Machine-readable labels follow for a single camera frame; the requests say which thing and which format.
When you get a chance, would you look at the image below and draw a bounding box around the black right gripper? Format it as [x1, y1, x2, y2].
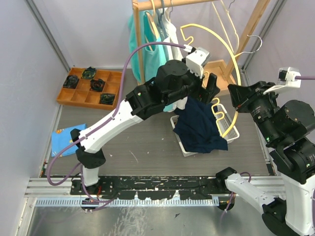
[226, 78, 279, 143]

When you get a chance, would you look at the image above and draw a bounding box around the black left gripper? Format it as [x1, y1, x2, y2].
[164, 64, 221, 107]

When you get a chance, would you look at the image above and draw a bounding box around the cream plastic hanger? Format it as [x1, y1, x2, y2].
[212, 0, 240, 54]

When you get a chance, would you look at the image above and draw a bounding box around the navy t shirt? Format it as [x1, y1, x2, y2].
[173, 97, 228, 153]

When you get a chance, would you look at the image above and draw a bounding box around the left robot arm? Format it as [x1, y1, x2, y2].
[70, 59, 220, 195]

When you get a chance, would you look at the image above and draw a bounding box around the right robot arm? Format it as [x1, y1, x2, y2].
[216, 81, 315, 236]

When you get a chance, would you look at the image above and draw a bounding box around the white hanging t shirt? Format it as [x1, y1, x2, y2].
[163, 7, 187, 110]

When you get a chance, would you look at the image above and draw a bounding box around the teal hanging t shirt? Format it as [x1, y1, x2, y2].
[128, 10, 173, 82]

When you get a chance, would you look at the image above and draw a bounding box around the wooden clothes rack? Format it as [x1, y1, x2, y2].
[132, 0, 269, 95]

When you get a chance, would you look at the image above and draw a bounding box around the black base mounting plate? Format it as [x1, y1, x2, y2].
[70, 175, 229, 200]

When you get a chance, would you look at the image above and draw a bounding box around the rolled dark sock bottom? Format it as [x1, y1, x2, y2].
[99, 93, 115, 105]

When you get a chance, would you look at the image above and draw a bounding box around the rolled dark sock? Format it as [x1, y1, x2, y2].
[99, 93, 115, 105]
[81, 66, 97, 80]
[63, 75, 79, 89]
[90, 79, 105, 92]

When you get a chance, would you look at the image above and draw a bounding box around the rolled dark sock middle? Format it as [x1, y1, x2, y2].
[90, 79, 105, 92]

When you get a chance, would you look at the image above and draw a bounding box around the wooden compartment tray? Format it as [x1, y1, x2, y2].
[57, 67, 122, 110]

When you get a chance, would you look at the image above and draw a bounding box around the rolled dark sock top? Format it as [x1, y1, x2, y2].
[81, 66, 97, 80]

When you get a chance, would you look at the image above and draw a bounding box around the rolled dark sock left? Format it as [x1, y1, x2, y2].
[63, 75, 79, 89]

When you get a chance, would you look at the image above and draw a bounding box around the blue folded cloth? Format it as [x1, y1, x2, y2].
[51, 123, 87, 157]

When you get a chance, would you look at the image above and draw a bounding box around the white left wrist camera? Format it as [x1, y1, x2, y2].
[185, 45, 211, 79]

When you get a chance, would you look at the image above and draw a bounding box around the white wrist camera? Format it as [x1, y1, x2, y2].
[263, 67, 301, 94]
[185, 45, 211, 79]

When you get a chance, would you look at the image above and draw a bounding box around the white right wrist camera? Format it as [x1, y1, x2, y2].
[263, 67, 301, 94]

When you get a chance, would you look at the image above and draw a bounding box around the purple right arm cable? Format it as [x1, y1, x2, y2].
[220, 75, 315, 222]

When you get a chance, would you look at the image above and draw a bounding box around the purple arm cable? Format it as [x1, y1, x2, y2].
[220, 75, 315, 222]
[46, 41, 191, 212]

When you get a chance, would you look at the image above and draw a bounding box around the white slotted cable duct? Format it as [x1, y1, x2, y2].
[34, 197, 219, 207]

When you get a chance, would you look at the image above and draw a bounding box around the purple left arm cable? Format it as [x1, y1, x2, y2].
[46, 41, 191, 212]

